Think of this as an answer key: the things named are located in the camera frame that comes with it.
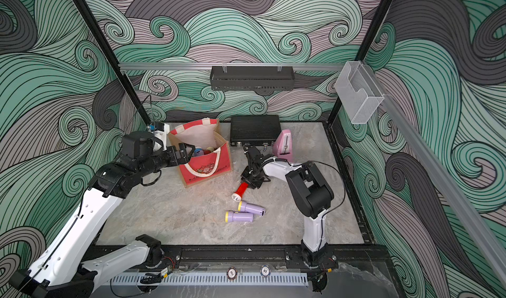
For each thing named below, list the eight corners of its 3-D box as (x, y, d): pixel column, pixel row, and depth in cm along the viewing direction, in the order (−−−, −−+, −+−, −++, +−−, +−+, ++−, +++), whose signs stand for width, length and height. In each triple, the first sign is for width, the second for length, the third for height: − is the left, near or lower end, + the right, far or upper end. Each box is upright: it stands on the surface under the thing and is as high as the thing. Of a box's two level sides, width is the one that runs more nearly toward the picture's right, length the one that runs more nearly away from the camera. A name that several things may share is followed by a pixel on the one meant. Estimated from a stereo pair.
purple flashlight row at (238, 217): (225, 223, 84) (224, 219, 80) (226, 214, 86) (225, 210, 83) (253, 223, 84) (253, 219, 80) (253, 214, 86) (253, 210, 83)
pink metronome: (272, 158, 104) (275, 136, 90) (274, 150, 108) (277, 127, 94) (289, 162, 103) (295, 140, 89) (290, 153, 106) (296, 131, 93)
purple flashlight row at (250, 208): (237, 210, 87) (237, 207, 84) (239, 203, 89) (239, 200, 86) (264, 217, 85) (265, 214, 82) (266, 209, 87) (266, 207, 84)
